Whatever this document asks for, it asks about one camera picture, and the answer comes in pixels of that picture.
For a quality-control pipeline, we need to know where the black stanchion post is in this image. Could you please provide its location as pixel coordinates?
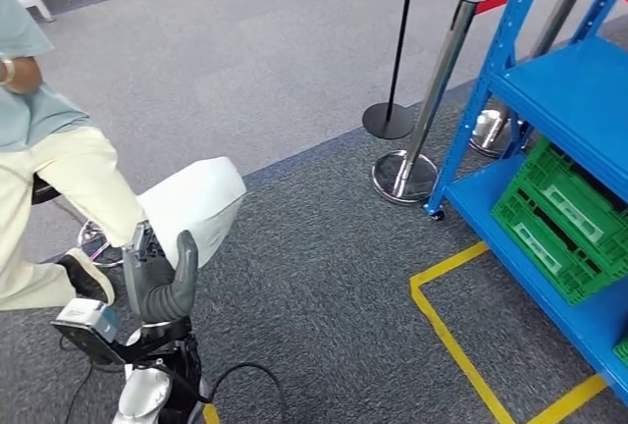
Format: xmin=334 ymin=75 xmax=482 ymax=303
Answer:
xmin=362 ymin=0 xmax=419 ymax=141

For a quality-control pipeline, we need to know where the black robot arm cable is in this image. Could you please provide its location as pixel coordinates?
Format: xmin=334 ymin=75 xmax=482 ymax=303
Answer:
xmin=193 ymin=362 xmax=288 ymax=424

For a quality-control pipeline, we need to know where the blue metal shelf rack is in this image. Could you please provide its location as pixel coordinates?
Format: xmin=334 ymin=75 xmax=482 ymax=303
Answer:
xmin=423 ymin=0 xmax=628 ymax=407

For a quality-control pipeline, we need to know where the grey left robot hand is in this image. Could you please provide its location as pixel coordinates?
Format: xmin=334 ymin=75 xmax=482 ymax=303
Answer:
xmin=122 ymin=220 xmax=200 ymax=325

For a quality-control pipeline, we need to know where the person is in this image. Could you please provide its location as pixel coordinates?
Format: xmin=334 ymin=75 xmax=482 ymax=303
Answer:
xmin=0 ymin=0 xmax=148 ymax=312

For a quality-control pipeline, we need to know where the chrome stanchion post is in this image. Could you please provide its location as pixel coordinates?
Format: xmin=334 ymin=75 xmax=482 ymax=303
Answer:
xmin=371 ymin=0 xmax=483 ymax=206
xmin=468 ymin=0 xmax=604 ymax=160

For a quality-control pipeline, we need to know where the white plastic shell part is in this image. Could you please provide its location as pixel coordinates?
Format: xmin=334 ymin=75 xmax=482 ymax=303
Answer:
xmin=137 ymin=156 xmax=248 ymax=271

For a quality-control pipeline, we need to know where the chrome stool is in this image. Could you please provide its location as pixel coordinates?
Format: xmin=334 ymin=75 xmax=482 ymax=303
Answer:
xmin=30 ymin=174 xmax=128 ymax=271

